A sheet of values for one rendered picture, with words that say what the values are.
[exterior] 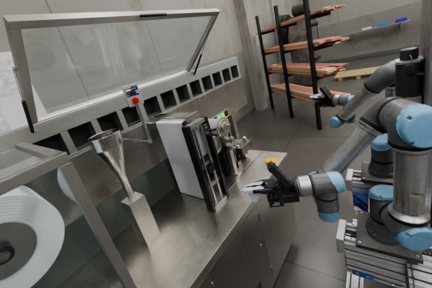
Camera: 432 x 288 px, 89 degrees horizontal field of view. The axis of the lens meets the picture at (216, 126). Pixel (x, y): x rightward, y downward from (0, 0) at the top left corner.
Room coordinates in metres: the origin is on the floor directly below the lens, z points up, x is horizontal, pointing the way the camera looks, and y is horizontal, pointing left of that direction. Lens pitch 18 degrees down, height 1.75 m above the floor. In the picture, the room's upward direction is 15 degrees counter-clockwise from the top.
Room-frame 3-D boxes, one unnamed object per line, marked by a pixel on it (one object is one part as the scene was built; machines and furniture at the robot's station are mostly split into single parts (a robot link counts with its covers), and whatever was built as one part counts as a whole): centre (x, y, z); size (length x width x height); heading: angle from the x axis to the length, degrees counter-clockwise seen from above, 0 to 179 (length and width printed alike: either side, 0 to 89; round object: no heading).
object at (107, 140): (0.99, 0.51, 1.50); 0.14 x 0.14 x 0.06
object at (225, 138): (1.41, -0.05, 1.05); 0.06 x 0.05 x 0.31; 48
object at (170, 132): (1.32, 0.29, 1.17); 0.34 x 0.05 x 0.54; 48
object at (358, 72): (6.46, -4.61, 0.06); 1.27 x 0.88 x 0.12; 53
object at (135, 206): (0.99, 0.51, 1.18); 0.14 x 0.14 x 0.57
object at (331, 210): (0.68, -0.33, 1.12); 0.11 x 0.08 x 0.11; 167
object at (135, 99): (1.07, 0.34, 1.66); 0.07 x 0.07 x 0.10; 22
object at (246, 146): (1.70, -0.05, 1.00); 0.40 x 0.16 x 0.06; 48
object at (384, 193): (0.73, -0.62, 0.98); 0.13 x 0.12 x 0.14; 167
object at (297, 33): (7.30, -3.39, 1.22); 1.22 x 1.05 x 2.44; 142
